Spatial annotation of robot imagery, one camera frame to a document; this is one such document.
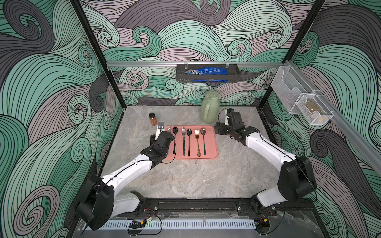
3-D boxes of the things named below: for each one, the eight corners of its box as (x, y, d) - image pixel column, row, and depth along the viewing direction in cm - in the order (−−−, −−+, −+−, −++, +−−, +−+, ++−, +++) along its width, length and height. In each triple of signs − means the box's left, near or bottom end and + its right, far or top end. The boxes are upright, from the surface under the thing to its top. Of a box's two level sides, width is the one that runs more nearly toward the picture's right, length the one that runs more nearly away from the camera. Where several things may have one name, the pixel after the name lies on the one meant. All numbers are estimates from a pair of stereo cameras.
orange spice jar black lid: (150, 125, 110) (148, 117, 102) (151, 120, 113) (149, 112, 105) (156, 125, 110) (154, 117, 102) (157, 120, 113) (155, 112, 105)
